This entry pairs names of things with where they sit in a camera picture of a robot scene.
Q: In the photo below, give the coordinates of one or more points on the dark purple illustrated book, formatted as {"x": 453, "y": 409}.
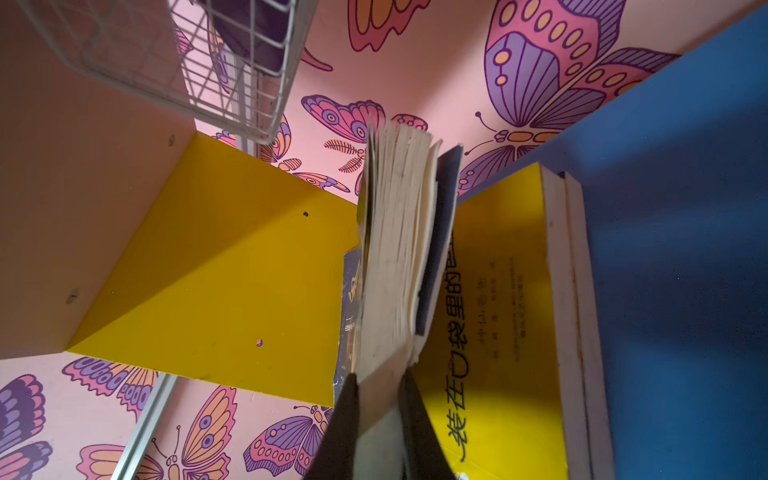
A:
{"x": 405, "y": 216}

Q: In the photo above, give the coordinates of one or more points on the yellow book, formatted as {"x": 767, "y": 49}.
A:
{"x": 500, "y": 374}

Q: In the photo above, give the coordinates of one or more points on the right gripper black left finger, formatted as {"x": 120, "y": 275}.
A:
{"x": 336, "y": 454}

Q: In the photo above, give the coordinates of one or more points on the black book with white title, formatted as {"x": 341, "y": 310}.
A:
{"x": 598, "y": 424}

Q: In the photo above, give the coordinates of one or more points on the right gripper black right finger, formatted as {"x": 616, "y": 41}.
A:
{"x": 423, "y": 458}

